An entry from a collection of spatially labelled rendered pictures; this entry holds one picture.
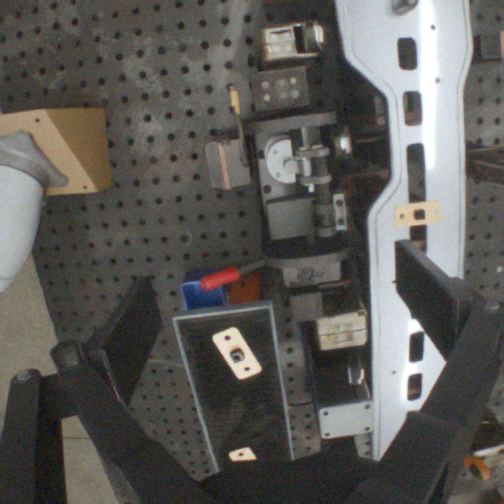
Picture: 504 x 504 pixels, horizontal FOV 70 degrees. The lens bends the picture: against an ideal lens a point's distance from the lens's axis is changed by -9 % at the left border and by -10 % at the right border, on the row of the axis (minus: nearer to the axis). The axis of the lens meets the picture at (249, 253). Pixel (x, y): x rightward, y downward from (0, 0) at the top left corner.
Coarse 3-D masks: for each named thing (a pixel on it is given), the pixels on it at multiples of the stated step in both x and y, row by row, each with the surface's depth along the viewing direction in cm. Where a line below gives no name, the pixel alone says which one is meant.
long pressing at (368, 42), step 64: (384, 0) 54; (448, 0) 53; (384, 64) 57; (448, 64) 56; (448, 128) 60; (384, 192) 64; (448, 192) 64; (384, 256) 68; (448, 256) 68; (384, 320) 72; (384, 384) 77; (384, 448) 84
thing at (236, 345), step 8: (232, 328) 55; (216, 336) 55; (232, 336) 55; (240, 336) 55; (216, 344) 56; (224, 344) 56; (232, 344) 55; (240, 344) 55; (224, 352) 56; (232, 352) 55; (240, 352) 55; (248, 352) 56; (232, 360) 55; (240, 360) 55; (248, 360) 56; (256, 360) 57; (232, 368) 57; (240, 368) 57; (256, 368) 57; (240, 376) 57
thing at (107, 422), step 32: (64, 352) 14; (64, 384) 13; (96, 384) 13; (96, 416) 11; (128, 416) 11; (96, 448) 13; (128, 448) 10; (160, 448) 9; (128, 480) 8; (160, 480) 8; (192, 480) 8
